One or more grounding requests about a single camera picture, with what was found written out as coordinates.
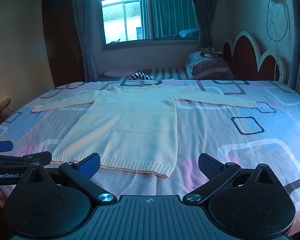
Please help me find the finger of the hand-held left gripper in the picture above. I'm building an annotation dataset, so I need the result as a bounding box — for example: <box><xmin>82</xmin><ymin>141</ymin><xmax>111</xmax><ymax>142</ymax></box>
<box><xmin>0</xmin><ymin>151</ymin><xmax>52</xmax><ymax>167</ymax></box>
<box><xmin>0</xmin><ymin>141</ymin><xmax>14</xmax><ymax>153</ymax></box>

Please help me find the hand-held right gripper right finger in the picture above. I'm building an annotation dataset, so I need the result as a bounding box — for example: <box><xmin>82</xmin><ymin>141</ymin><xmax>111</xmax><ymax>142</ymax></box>
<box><xmin>183</xmin><ymin>153</ymin><xmax>276</xmax><ymax>204</ymax></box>

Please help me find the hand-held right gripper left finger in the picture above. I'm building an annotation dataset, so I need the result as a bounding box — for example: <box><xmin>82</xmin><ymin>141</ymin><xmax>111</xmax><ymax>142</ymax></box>
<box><xmin>24</xmin><ymin>152</ymin><xmax>117</xmax><ymax>204</ymax></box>

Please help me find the cream knit sweater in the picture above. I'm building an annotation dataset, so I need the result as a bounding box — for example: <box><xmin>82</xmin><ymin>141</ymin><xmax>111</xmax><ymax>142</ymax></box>
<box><xmin>31</xmin><ymin>84</ymin><xmax>257</xmax><ymax>179</ymax></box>

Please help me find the pink pillow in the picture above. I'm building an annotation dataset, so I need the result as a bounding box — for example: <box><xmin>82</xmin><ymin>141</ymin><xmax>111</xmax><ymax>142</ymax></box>
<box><xmin>104</xmin><ymin>69</ymin><xmax>143</xmax><ymax>78</ymax></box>

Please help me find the striped pillow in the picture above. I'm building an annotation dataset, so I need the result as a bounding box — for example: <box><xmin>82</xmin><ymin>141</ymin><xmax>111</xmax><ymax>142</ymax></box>
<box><xmin>185</xmin><ymin>51</ymin><xmax>234</xmax><ymax>80</ymax></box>

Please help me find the black white striped cloth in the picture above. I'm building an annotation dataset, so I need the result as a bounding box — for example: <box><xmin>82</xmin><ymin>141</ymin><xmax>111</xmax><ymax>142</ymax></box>
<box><xmin>127</xmin><ymin>72</ymin><xmax>157</xmax><ymax>81</ymax></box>

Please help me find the red white scalloped headboard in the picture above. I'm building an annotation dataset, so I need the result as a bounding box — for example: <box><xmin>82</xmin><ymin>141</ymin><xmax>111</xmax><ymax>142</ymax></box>
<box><xmin>223</xmin><ymin>31</ymin><xmax>285</xmax><ymax>83</ymax></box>

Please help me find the dark wooden wardrobe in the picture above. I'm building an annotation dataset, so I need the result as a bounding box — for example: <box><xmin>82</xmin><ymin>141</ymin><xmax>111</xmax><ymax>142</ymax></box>
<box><xmin>41</xmin><ymin>0</ymin><xmax>86</xmax><ymax>88</ymax></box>

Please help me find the window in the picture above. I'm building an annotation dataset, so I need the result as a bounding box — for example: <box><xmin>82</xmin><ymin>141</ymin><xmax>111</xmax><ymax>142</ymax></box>
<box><xmin>97</xmin><ymin>0</ymin><xmax>201</xmax><ymax>46</ymax></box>

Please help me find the white cable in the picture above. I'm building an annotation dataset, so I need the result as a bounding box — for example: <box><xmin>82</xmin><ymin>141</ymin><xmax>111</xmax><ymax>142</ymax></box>
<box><xmin>274</xmin><ymin>40</ymin><xmax>279</xmax><ymax>81</ymax></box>

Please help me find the black charger cable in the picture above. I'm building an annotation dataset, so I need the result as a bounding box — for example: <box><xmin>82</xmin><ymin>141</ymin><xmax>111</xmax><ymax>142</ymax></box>
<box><xmin>266</xmin><ymin>0</ymin><xmax>290</xmax><ymax>42</ymax></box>

